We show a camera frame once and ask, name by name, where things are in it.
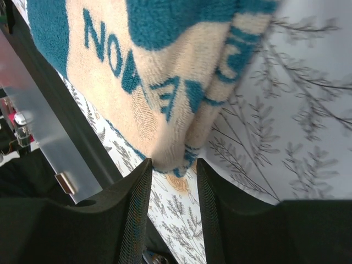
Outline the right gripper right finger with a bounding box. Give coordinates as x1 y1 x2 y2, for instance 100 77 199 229
196 158 351 263

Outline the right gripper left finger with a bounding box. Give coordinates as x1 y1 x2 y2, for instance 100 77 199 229
1 158 152 263

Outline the blue beige Doraemon towel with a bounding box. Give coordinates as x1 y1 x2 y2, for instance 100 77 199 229
27 1 280 178

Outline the floral table mat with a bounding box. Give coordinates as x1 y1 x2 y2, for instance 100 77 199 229
54 0 352 264

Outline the aluminium frame rail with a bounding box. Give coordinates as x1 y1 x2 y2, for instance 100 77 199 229
1 34 102 203

